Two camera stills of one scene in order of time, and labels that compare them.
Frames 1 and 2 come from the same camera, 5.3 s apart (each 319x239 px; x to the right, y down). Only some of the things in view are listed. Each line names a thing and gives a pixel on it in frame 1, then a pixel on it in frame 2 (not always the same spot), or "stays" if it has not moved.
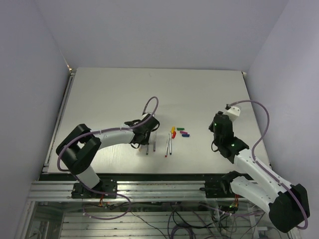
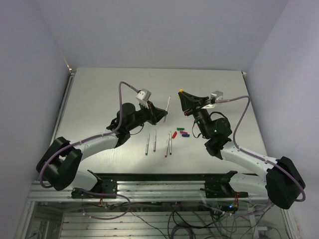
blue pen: [170, 143] stays
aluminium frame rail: [96, 190] stays
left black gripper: [145, 141] to [155, 114]
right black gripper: [211, 127] to [190, 102]
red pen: [166, 154] stays
